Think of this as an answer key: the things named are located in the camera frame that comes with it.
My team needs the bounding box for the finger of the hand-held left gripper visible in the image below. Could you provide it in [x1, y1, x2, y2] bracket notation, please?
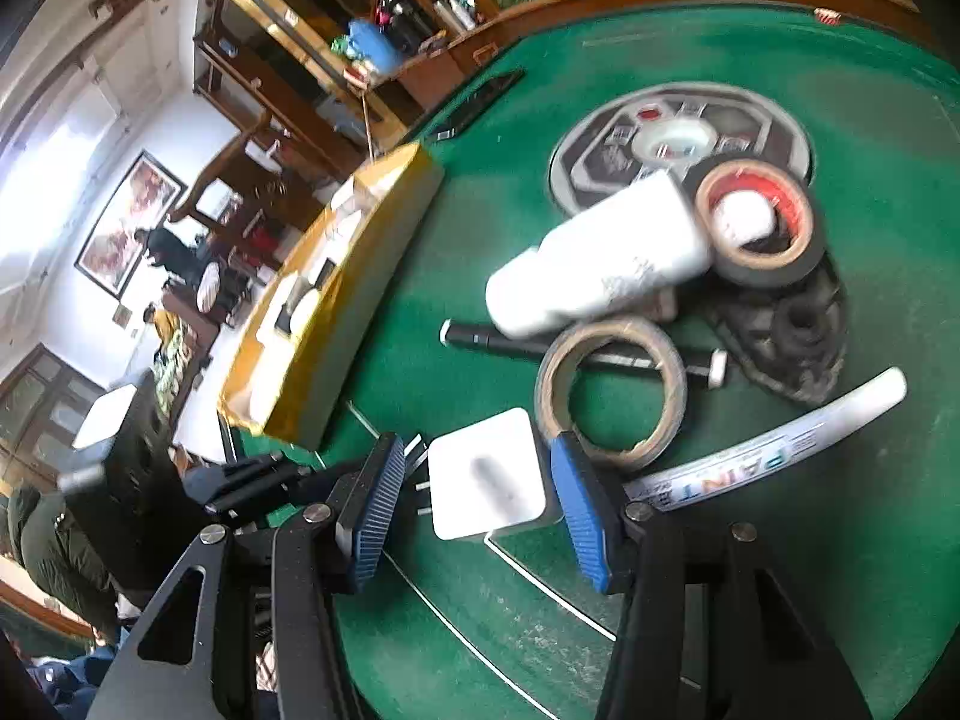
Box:
[184, 453, 314, 501]
[205, 463, 362, 524]

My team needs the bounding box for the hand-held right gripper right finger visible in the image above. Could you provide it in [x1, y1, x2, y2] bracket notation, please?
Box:
[550, 431, 875, 720]

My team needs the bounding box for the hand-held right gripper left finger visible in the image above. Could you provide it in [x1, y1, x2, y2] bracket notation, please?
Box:
[88, 431, 410, 720]

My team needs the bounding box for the white charger adapter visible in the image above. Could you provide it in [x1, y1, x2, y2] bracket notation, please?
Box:
[405, 406, 564, 542]

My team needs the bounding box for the beige tape roll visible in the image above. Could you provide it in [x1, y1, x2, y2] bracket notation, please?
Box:
[535, 315, 689, 470]

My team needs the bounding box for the white paint tube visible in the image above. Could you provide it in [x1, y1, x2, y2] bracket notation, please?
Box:
[622, 367, 909, 515]

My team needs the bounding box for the yellow cardboard box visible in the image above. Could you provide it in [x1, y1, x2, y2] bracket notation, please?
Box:
[217, 142, 446, 446]

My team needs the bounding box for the black marker pen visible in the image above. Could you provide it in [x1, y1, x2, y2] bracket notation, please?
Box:
[439, 319, 729, 389]

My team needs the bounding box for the white plastic bottle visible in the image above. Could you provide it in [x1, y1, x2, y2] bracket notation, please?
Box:
[485, 169, 778, 339]

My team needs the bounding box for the black patterned tape dispenser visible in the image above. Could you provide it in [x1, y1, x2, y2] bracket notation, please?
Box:
[705, 251, 851, 408]

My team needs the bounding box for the black tape roll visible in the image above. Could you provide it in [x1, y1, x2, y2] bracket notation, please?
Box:
[685, 160, 827, 288]

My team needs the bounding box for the blue cloth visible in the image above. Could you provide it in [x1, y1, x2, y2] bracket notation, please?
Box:
[22, 645, 122, 720]

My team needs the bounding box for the white small carton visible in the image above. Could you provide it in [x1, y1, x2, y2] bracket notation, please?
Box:
[328, 178, 380, 221]

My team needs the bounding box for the curved wooden stand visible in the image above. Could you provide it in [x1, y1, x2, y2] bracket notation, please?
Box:
[166, 109, 302, 227]

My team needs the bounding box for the round table control panel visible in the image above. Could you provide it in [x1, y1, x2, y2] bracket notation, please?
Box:
[547, 82, 813, 219]

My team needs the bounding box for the black smartphone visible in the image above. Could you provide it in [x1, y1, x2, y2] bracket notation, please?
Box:
[431, 69, 527, 143]

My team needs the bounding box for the wooden side cabinet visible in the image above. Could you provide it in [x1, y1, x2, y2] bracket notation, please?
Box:
[375, 15, 512, 110]

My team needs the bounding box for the blue thermos jug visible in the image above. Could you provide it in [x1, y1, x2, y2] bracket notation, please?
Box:
[345, 18, 403, 73]

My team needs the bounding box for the black thermos jug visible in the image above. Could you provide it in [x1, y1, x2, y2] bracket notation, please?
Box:
[382, 4, 429, 53]

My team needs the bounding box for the framed wall painting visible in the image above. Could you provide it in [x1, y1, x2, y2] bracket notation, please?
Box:
[73, 150, 189, 296]

